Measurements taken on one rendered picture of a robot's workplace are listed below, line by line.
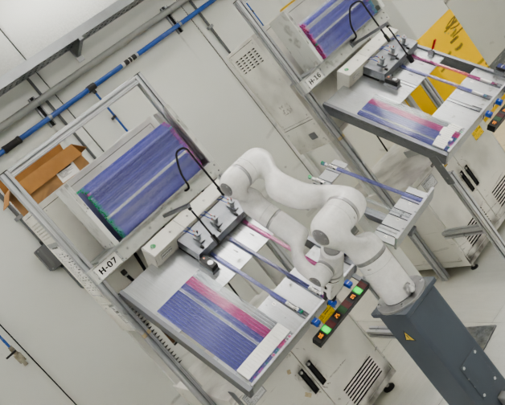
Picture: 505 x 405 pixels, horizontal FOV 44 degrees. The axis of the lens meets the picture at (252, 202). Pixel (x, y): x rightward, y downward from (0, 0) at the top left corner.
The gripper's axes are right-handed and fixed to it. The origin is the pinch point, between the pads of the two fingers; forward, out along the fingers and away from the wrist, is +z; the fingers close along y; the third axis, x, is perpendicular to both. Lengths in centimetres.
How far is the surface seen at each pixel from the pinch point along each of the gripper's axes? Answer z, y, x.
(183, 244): -1, -14, 66
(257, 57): -5, 102, 112
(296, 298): 4.8, -6.3, 12.8
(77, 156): -12, -7, 135
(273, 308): 4.8, -15.0, 17.7
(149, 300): 5, -40, 63
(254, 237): 4.9, 9.2, 45.5
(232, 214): -1, 11, 58
